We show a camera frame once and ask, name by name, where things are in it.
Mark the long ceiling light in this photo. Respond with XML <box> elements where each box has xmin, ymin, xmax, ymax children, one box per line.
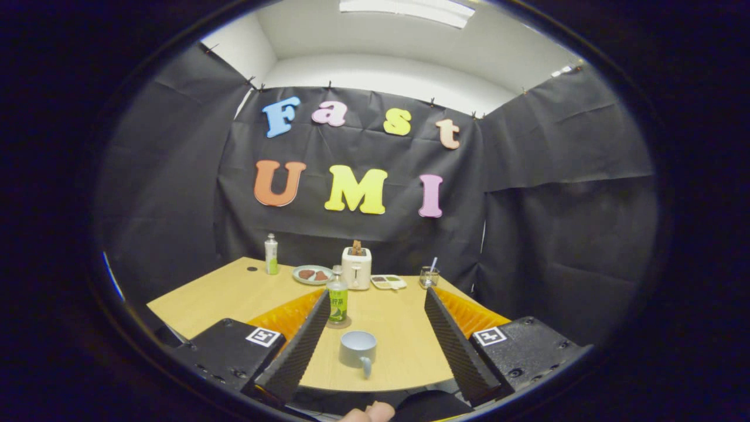
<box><xmin>339</xmin><ymin>0</ymin><xmax>476</xmax><ymax>29</ymax></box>

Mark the green label juice bottle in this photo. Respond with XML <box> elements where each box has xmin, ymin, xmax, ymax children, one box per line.
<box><xmin>326</xmin><ymin>265</ymin><xmax>349</xmax><ymax>324</ymax></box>

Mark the pale green plate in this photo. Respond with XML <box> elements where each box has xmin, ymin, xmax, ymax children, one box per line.
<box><xmin>292</xmin><ymin>265</ymin><xmax>335</xmax><ymax>286</ymax></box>

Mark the pale blue cup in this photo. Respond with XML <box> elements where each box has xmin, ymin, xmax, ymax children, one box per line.
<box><xmin>339</xmin><ymin>331</ymin><xmax>378</xmax><ymax>379</ymax></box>

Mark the wooden table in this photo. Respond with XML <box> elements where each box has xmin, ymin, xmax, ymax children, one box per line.
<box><xmin>146</xmin><ymin>256</ymin><xmax>510</xmax><ymax>392</ymax></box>

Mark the white toaster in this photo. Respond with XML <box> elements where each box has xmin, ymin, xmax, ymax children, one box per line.
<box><xmin>342</xmin><ymin>247</ymin><xmax>373</xmax><ymax>291</ymax></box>

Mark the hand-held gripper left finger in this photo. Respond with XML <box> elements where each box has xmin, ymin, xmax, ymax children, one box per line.
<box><xmin>173</xmin><ymin>288</ymin><xmax>332</xmax><ymax>406</ymax></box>

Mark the white divided tray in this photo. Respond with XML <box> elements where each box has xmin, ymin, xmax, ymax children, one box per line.
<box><xmin>370</xmin><ymin>274</ymin><xmax>408</xmax><ymax>291</ymax></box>

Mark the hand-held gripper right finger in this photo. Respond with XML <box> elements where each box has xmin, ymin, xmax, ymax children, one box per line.
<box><xmin>424</xmin><ymin>286</ymin><xmax>592</xmax><ymax>408</ymax></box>

